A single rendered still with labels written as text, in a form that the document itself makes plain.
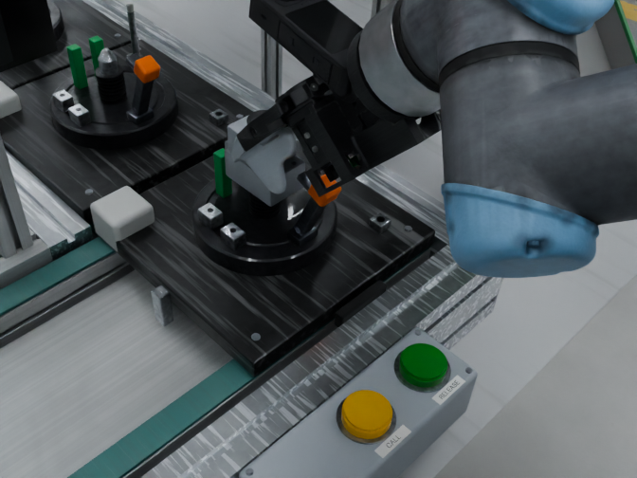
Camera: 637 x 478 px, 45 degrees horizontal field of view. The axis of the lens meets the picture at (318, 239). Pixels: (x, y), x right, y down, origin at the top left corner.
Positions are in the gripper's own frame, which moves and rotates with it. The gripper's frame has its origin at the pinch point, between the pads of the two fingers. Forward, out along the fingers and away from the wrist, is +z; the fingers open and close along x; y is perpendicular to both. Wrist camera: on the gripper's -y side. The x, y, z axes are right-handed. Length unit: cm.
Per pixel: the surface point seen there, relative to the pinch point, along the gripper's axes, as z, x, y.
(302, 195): 5.3, 4.1, 6.7
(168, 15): 54, 30, -29
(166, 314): 9.1, -12.7, 9.7
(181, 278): 7.2, -10.4, 7.6
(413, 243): -0.1, 9.0, 16.0
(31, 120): 27.3, -8.2, -15.6
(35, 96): 30.0, -5.4, -18.7
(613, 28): -3.8, 48.0, 8.3
